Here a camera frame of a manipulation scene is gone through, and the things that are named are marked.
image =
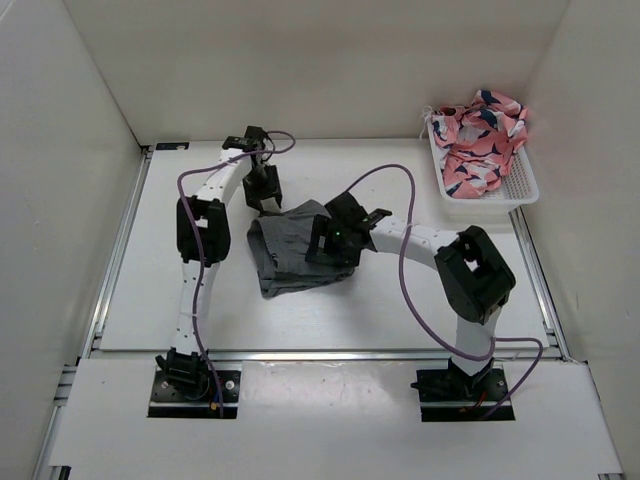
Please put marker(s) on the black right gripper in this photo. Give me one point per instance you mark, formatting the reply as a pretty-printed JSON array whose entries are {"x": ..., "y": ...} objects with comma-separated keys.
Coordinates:
[{"x": 326, "y": 226}]

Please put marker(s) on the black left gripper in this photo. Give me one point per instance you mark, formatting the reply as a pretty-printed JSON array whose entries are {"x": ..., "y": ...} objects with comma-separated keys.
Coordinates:
[{"x": 270, "y": 190}]

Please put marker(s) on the grey shorts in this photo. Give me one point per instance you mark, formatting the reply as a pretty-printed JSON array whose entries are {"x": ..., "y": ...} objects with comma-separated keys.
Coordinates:
[{"x": 279, "y": 242}]

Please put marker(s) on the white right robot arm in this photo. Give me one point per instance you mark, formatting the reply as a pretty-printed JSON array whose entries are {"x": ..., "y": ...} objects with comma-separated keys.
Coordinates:
[{"x": 476, "y": 279}]

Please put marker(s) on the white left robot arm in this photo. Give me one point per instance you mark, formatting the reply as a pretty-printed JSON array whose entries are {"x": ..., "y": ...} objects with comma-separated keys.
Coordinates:
[{"x": 203, "y": 240}]

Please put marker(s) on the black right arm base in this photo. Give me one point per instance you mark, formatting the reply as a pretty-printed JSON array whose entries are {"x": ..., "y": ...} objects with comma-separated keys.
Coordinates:
[{"x": 446, "y": 395}]

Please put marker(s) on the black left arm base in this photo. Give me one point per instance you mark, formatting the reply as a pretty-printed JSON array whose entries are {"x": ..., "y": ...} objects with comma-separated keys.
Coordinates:
[{"x": 166, "y": 401}]

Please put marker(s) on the pink patterned shorts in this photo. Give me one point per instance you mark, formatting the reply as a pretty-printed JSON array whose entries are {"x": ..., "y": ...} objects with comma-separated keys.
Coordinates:
[{"x": 475, "y": 144}]

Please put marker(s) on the black label sticker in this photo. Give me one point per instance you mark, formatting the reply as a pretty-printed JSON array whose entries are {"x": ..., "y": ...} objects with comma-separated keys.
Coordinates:
[{"x": 172, "y": 146}]

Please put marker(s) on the white plastic basket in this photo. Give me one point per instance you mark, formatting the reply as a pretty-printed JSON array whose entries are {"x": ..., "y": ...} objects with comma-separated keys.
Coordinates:
[{"x": 519, "y": 188}]

